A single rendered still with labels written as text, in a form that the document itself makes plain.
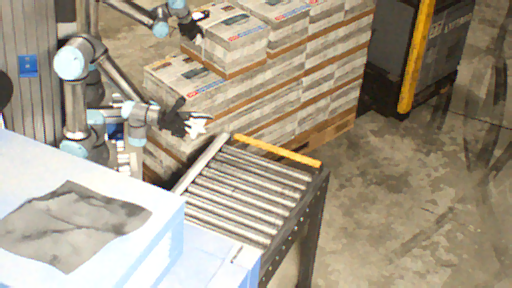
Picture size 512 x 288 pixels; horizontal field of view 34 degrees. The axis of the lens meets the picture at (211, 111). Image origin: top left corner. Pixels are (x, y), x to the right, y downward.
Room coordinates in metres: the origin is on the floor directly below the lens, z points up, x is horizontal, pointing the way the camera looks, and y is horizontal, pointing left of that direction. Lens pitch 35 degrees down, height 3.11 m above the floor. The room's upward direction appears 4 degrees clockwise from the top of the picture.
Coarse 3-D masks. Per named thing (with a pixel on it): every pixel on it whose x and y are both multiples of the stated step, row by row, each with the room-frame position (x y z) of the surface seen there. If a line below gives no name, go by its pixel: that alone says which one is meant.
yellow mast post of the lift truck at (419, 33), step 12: (420, 0) 4.45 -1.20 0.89; (432, 0) 4.42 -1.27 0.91; (420, 12) 4.41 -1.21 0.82; (420, 24) 4.40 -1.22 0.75; (420, 36) 4.39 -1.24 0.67; (408, 48) 4.45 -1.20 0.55; (420, 48) 4.41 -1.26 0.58; (408, 60) 4.42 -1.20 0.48; (420, 60) 4.43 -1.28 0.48; (408, 72) 4.41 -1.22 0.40; (408, 84) 4.40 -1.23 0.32; (408, 96) 4.40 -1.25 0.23; (408, 108) 4.43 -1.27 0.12
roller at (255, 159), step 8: (224, 144) 3.03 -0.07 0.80; (224, 152) 3.00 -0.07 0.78; (232, 152) 2.99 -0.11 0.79; (240, 152) 2.98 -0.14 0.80; (248, 152) 2.98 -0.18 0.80; (248, 160) 2.95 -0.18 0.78; (256, 160) 2.94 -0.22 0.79; (264, 160) 2.93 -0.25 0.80; (272, 160) 2.94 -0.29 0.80; (272, 168) 2.90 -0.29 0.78; (280, 168) 2.89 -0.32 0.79; (288, 168) 2.88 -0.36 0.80; (288, 176) 2.86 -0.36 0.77; (296, 176) 2.85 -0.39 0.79; (304, 176) 2.84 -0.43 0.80; (312, 176) 2.84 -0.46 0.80
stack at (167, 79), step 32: (160, 64) 3.64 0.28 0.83; (192, 64) 3.67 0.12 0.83; (288, 64) 3.86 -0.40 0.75; (160, 96) 3.51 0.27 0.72; (192, 96) 3.37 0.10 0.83; (224, 96) 3.51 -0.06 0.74; (288, 96) 3.87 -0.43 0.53; (224, 128) 3.53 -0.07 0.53; (288, 128) 3.90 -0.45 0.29; (320, 128) 4.12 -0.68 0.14; (160, 160) 3.51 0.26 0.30; (288, 160) 3.93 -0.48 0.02
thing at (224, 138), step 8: (224, 136) 3.09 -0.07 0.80; (216, 144) 3.03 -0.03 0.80; (208, 152) 2.96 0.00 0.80; (216, 152) 2.97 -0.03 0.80; (200, 160) 2.90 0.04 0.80; (208, 160) 2.91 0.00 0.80; (192, 168) 2.84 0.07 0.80; (200, 168) 2.85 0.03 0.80; (184, 176) 2.78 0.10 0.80; (192, 176) 2.79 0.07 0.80; (176, 184) 2.73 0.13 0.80; (184, 184) 2.73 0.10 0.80; (176, 192) 2.67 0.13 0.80
